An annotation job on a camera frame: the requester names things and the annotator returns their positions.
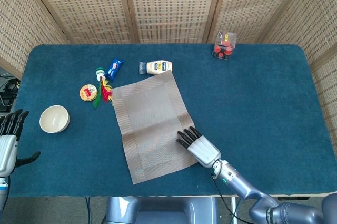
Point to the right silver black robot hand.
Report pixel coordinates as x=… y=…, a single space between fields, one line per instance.
x=204 y=151

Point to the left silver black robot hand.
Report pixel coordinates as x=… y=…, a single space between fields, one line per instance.
x=6 y=150

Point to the white bowl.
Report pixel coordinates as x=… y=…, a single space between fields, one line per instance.
x=54 y=119

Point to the beige woven placemat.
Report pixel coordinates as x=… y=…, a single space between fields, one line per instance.
x=150 y=121

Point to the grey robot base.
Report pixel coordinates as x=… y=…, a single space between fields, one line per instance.
x=163 y=210

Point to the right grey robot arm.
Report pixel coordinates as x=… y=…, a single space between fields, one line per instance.
x=252 y=192

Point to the black rectangular label plate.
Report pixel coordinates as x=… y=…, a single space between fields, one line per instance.
x=293 y=198

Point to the white table leg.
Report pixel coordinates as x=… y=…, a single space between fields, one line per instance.
x=233 y=208

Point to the blue tablecloth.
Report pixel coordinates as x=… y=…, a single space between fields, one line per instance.
x=263 y=81

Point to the mayonnaise squeeze bottle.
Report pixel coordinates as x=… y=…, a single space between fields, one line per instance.
x=158 y=67

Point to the round yellow tin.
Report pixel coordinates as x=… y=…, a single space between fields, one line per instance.
x=88 y=92

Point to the clear box with red toy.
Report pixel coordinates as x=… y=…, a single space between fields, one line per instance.
x=223 y=48

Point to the colourful feather shuttlecock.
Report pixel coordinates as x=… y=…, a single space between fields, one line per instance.
x=101 y=93

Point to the blue snack packet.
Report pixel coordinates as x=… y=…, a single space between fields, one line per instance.
x=113 y=69

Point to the woven folding screen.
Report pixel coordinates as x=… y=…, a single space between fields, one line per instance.
x=171 y=5

